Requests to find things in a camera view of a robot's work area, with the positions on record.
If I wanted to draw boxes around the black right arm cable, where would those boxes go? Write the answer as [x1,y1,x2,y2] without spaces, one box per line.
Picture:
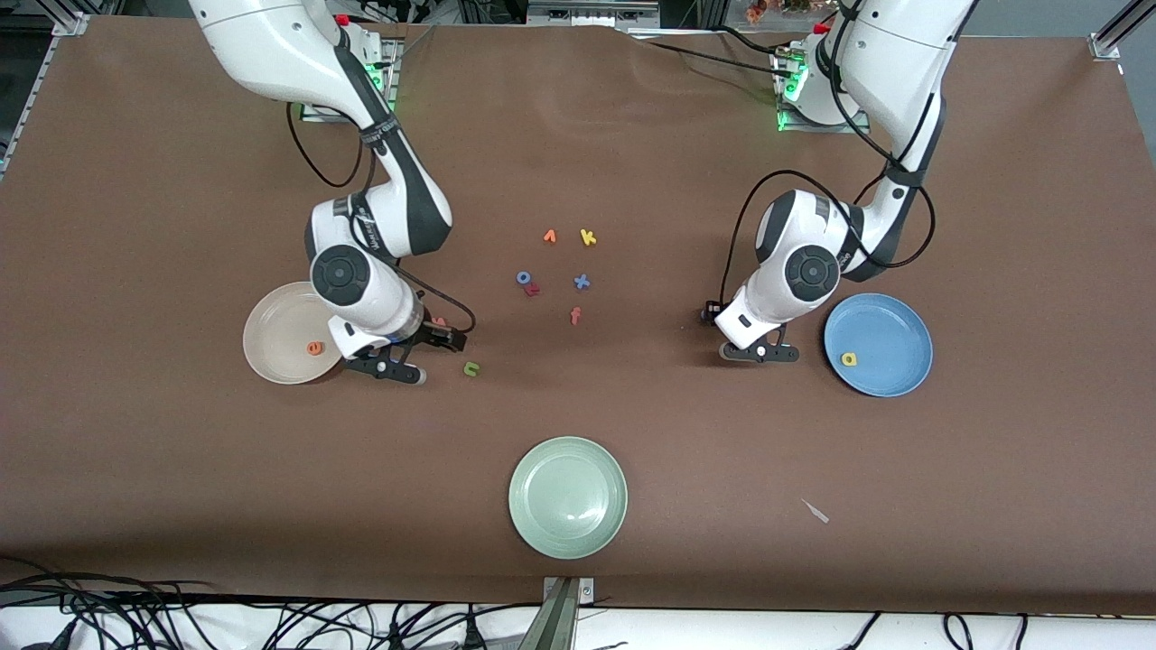
[287,99,478,337]

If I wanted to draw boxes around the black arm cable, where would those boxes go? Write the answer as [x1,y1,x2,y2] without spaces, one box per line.
[287,99,478,337]
[720,170,936,312]

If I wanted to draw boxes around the brown paper table cover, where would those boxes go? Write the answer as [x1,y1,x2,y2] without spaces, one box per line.
[0,14,1156,617]

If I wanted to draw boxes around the aluminium frame rail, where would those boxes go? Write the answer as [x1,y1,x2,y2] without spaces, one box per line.
[1088,0,1156,62]
[0,11,91,181]

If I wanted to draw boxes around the short black table cable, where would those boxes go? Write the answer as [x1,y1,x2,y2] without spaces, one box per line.
[713,25,788,57]

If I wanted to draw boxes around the blue round plate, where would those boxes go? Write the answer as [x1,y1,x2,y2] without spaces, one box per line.
[823,292,934,398]

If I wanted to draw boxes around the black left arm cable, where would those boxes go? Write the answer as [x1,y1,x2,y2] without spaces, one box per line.
[720,170,936,312]

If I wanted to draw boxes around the pale green round plate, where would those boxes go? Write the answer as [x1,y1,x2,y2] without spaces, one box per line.
[508,436,629,561]

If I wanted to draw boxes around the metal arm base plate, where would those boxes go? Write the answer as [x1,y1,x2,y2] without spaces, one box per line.
[775,45,872,135]
[301,36,400,124]

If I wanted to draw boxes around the grey metal box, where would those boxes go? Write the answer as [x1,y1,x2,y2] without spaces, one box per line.
[527,0,660,28]

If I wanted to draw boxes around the long black table cable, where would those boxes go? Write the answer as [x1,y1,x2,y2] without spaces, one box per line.
[643,41,788,79]

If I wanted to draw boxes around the grey metal camera post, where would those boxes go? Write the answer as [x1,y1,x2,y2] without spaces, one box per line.
[519,576,595,650]

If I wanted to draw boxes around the orange dried flowers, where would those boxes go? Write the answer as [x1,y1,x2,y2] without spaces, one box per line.
[746,0,814,23]

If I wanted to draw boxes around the beige round plate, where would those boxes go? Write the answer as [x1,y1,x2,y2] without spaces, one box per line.
[242,281,349,385]

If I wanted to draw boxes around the black cable tangle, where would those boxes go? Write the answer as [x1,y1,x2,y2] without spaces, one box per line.
[0,555,507,650]

